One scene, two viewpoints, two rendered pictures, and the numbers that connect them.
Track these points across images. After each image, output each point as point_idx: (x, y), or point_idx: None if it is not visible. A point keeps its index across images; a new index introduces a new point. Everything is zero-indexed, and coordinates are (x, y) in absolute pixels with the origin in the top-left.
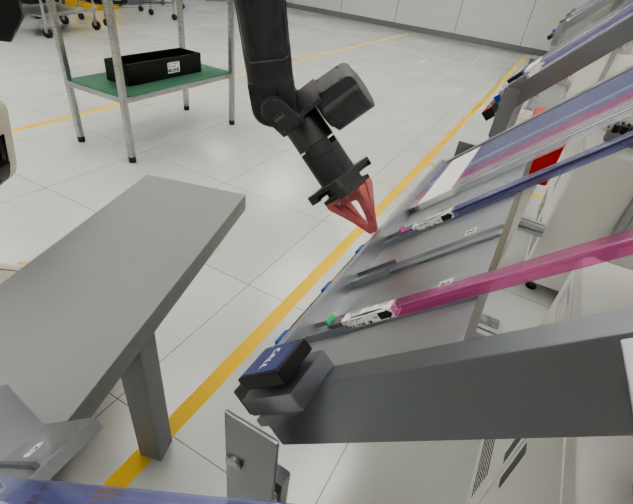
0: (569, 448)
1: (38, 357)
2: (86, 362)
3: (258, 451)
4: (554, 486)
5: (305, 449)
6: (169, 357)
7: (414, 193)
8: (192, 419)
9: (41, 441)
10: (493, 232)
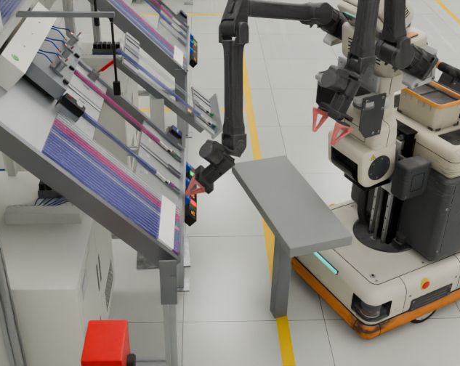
0: None
1: (259, 170)
2: (246, 173)
3: None
4: None
5: (204, 349)
6: (328, 351)
7: (181, 216)
8: (276, 331)
9: (206, 125)
10: (142, 146)
